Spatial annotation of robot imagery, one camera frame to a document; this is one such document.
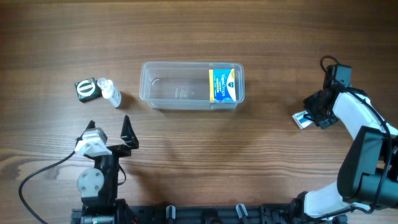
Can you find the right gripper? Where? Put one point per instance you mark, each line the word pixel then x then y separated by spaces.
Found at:
pixel 323 122

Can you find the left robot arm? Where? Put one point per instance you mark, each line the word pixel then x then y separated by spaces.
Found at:
pixel 99 185

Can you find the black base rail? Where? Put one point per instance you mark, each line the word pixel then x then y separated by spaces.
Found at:
pixel 263 214

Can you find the white spray bottle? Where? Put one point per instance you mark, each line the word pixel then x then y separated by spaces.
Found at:
pixel 110 92

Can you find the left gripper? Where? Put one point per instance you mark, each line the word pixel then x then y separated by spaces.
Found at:
pixel 130 140

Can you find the white Panadol box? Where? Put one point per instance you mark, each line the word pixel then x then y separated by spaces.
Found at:
pixel 303 119

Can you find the clear plastic container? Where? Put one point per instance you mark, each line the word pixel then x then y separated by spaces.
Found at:
pixel 185 85

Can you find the blue VapoDrops box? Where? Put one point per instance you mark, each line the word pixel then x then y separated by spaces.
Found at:
pixel 222 84

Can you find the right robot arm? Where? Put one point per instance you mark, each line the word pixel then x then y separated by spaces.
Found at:
pixel 367 178

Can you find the green Zam-Buk box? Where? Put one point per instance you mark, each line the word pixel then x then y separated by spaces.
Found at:
pixel 87 90

